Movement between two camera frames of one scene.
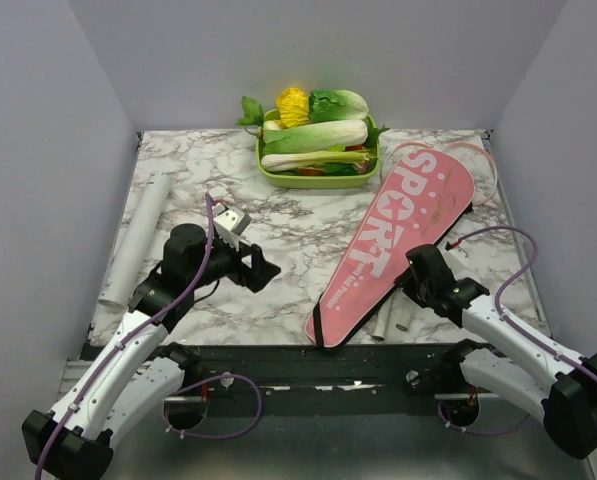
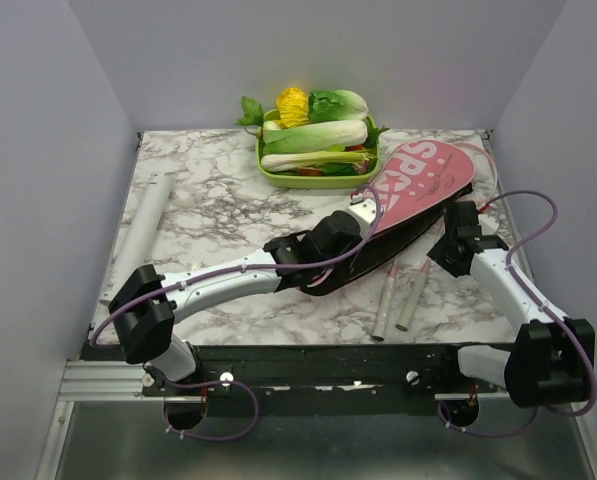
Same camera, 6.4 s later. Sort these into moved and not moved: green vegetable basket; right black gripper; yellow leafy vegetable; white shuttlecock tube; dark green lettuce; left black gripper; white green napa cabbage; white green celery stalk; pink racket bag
Moved: pink racket bag; right black gripper; left black gripper
Not moved: white green celery stalk; white green napa cabbage; yellow leafy vegetable; white shuttlecock tube; dark green lettuce; green vegetable basket
